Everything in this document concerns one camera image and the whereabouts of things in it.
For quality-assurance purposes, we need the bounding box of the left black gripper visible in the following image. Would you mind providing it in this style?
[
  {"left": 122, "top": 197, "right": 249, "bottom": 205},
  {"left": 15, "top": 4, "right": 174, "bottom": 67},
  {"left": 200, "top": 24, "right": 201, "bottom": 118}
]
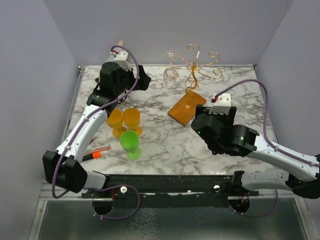
[{"left": 114, "top": 64, "right": 151, "bottom": 96}]

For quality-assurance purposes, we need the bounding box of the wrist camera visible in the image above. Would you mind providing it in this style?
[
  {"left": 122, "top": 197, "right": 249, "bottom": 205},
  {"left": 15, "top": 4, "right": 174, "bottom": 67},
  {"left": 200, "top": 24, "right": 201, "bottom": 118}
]
[
  {"left": 209, "top": 93, "right": 231, "bottom": 115},
  {"left": 107, "top": 48, "right": 131, "bottom": 71}
]

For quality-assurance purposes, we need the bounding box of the black mounting rail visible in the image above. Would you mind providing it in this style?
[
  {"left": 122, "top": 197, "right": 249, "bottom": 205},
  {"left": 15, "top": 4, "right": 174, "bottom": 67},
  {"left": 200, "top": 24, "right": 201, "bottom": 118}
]
[{"left": 81, "top": 173, "right": 259, "bottom": 209}]

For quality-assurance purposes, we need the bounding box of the black orange marker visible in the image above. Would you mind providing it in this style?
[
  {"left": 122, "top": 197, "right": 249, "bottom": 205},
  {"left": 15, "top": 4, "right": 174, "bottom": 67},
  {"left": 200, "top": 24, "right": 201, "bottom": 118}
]
[{"left": 82, "top": 151, "right": 101, "bottom": 162}]

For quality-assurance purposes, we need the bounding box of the clear wine glass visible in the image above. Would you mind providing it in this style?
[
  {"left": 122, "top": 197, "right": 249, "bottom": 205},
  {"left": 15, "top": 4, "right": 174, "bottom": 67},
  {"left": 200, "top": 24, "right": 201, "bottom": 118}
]
[{"left": 163, "top": 51, "right": 179, "bottom": 87}]

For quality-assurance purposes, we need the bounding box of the green plastic goblet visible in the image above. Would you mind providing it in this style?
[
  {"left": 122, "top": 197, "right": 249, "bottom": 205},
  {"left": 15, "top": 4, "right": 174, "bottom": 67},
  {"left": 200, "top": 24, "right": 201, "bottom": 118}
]
[{"left": 119, "top": 130, "right": 142, "bottom": 160}]

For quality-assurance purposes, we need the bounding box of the yellow plastic goblet left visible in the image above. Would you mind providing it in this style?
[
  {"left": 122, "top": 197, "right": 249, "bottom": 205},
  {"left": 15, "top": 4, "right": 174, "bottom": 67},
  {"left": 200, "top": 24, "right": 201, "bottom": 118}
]
[{"left": 106, "top": 108, "right": 127, "bottom": 139}]

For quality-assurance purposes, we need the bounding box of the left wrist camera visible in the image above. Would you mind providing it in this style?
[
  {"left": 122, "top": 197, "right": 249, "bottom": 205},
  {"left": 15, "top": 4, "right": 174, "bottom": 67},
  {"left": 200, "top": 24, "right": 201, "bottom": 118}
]
[{"left": 107, "top": 48, "right": 131, "bottom": 71}]

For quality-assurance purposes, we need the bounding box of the yellow plastic goblet right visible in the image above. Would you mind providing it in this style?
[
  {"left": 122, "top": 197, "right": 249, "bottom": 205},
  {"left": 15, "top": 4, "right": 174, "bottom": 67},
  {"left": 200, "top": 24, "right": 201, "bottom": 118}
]
[{"left": 122, "top": 108, "right": 143, "bottom": 136}]

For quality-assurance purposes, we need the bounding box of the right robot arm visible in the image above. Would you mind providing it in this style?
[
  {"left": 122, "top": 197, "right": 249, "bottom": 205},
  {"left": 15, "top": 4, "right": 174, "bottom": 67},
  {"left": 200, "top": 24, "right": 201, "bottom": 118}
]
[{"left": 191, "top": 105, "right": 320, "bottom": 199}]

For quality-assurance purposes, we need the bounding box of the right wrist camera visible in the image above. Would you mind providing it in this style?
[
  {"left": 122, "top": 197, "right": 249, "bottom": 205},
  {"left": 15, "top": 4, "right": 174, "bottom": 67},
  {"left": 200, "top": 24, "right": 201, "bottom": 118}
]
[{"left": 209, "top": 93, "right": 231, "bottom": 115}]

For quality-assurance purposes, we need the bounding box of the gold wire glass rack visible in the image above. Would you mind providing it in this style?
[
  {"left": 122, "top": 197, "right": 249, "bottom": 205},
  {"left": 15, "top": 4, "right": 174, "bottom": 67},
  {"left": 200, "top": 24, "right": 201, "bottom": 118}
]
[{"left": 167, "top": 43, "right": 223, "bottom": 126}]

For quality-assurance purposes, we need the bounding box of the yellow plastic goblet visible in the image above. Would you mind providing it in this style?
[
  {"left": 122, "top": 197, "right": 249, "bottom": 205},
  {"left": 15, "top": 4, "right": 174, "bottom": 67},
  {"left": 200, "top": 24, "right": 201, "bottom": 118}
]
[
  {"left": 106, "top": 108, "right": 127, "bottom": 139},
  {"left": 122, "top": 108, "right": 143, "bottom": 136}
]

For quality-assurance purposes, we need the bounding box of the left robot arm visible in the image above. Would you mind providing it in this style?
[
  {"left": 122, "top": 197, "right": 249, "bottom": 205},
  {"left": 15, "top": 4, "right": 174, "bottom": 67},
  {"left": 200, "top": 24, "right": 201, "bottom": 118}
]
[{"left": 42, "top": 60, "right": 151, "bottom": 199}]

